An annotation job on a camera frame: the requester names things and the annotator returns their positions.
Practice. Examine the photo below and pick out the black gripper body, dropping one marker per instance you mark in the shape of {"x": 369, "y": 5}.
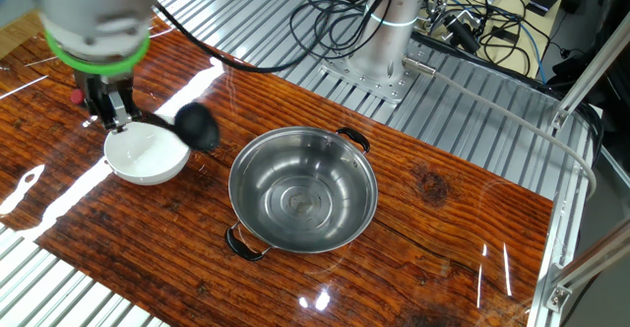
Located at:
{"x": 98, "y": 83}

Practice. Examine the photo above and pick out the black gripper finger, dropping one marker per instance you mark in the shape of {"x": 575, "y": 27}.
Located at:
{"x": 119, "y": 112}

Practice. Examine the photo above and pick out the black plastic ladle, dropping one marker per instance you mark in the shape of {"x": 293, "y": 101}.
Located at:
{"x": 197, "y": 127}

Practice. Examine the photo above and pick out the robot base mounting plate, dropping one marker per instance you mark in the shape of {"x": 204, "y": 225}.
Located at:
{"x": 389, "y": 90}

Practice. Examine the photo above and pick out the white ceramic bowl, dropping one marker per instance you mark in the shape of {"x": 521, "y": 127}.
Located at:
{"x": 143, "y": 157}

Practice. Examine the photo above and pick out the glossy wood-grain mat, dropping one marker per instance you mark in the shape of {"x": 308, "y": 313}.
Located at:
{"x": 443, "y": 248}

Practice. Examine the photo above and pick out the black cylindrical device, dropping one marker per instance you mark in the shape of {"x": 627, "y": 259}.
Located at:
{"x": 462, "y": 34}

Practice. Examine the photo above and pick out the beige wooden desk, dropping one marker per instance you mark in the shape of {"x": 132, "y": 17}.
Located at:
{"x": 514, "y": 2}

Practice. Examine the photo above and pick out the black rectangular box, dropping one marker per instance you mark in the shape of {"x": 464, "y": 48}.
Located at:
{"x": 544, "y": 0}

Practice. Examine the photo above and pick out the aluminium frame post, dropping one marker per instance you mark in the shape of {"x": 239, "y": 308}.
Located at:
{"x": 590, "y": 66}
{"x": 595, "y": 263}

